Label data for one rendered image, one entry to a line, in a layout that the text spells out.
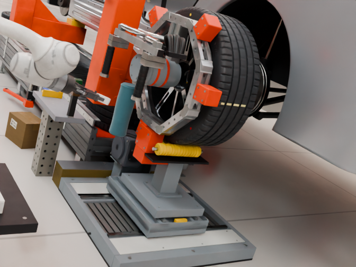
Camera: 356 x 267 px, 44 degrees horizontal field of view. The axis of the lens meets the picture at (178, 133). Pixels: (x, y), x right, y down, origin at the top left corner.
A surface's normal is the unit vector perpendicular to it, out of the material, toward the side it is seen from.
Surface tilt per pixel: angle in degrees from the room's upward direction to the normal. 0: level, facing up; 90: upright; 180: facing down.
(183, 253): 0
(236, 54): 56
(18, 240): 0
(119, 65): 90
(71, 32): 90
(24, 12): 90
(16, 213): 0
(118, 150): 90
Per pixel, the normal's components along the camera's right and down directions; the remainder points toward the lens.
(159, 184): -0.81, -0.07
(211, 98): 0.52, 0.39
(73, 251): 0.28, -0.92
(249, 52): 0.58, -0.27
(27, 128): 0.72, 0.39
